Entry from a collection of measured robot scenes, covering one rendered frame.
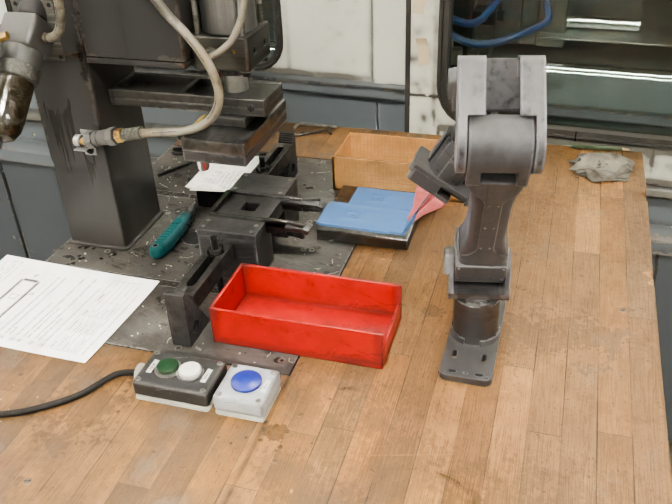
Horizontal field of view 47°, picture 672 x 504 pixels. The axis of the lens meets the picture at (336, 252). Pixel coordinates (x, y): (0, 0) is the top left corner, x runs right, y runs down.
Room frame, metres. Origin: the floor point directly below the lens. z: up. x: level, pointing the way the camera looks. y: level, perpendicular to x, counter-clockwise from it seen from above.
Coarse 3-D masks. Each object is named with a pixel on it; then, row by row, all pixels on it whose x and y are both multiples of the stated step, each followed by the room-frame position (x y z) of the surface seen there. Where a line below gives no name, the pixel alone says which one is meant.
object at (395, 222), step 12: (336, 204) 1.10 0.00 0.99; (348, 204) 1.10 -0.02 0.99; (324, 216) 1.06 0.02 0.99; (336, 216) 1.06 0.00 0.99; (360, 216) 1.05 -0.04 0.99; (372, 216) 1.05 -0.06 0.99; (384, 216) 1.05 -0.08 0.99; (396, 216) 1.05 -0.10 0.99; (372, 228) 1.02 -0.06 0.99; (384, 228) 1.02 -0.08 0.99; (396, 228) 1.01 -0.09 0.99
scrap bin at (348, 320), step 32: (224, 288) 0.92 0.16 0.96; (256, 288) 0.97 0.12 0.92; (288, 288) 0.96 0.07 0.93; (320, 288) 0.94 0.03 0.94; (352, 288) 0.93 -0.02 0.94; (384, 288) 0.91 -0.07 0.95; (224, 320) 0.87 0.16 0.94; (256, 320) 0.85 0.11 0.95; (288, 320) 0.84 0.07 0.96; (320, 320) 0.90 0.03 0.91; (352, 320) 0.90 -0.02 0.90; (384, 320) 0.90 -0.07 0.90; (288, 352) 0.84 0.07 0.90; (320, 352) 0.82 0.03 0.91; (352, 352) 0.81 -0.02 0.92; (384, 352) 0.81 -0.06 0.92
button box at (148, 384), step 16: (160, 352) 0.82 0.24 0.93; (144, 368) 0.79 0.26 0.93; (208, 368) 0.78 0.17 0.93; (224, 368) 0.78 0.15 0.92; (96, 384) 0.78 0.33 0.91; (144, 384) 0.76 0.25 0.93; (160, 384) 0.75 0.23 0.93; (176, 384) 0.75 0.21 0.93; (192, 384) 0.75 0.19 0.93; (208, 384) 0.75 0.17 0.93; (64, 400) 0.75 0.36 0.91; (160, 400) 0.75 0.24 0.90; (176, 400) 0.74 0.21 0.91; (192, 400) 0.73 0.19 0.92; (208, 400) 0.73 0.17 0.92; (0, 416) 0.73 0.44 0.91
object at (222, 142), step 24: (144, 72) 1.22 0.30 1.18; (120, 96) 1.15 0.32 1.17; (144, 96) 1.14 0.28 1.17; (168, 96) 1.12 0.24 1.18; (192, 96) 1.11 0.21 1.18; (240, 96) 1.10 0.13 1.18; (264, 96) 1.09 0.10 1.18; (216, 120) 1.09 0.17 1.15; (240, 120) 1.08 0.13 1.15; (264, 120) 1.10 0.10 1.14; (192, 144) 1.04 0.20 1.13; (216, 144) 1.03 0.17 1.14; (240, 144) 1.02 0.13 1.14; (264, 144) 1.09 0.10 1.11
